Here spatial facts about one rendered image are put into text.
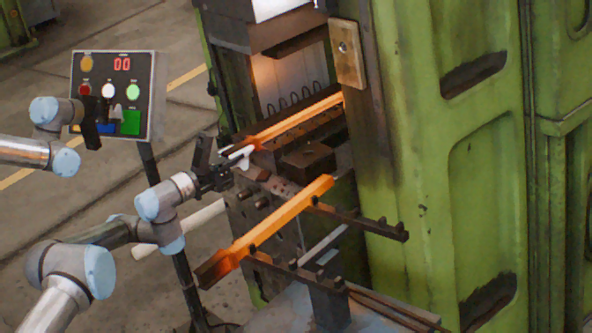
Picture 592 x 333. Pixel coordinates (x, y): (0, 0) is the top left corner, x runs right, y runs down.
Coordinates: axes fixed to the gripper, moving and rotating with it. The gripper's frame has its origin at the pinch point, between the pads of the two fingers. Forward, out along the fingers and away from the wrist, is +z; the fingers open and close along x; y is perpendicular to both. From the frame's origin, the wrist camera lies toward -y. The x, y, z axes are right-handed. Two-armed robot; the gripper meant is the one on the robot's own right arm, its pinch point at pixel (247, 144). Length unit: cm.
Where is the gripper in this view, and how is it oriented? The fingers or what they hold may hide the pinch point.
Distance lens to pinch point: 218.3
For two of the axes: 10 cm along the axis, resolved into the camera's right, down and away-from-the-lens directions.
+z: 7.6, -4.3, 4.9
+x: 6.3, 2.9, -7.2
